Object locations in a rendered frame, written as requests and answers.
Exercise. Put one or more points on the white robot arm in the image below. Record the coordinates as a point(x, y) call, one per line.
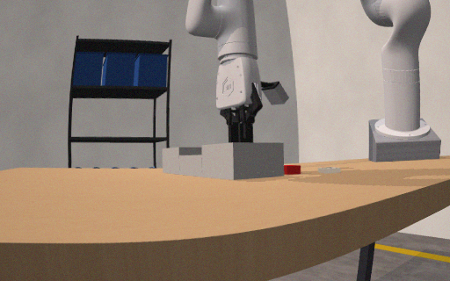
point(232, 23)

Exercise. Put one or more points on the red and white eraser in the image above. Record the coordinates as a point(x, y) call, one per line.
point(292, 169)

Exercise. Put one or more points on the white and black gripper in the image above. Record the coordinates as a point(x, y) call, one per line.
point(235, 86)

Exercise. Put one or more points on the white domino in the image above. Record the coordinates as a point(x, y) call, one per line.
point(329, 170)

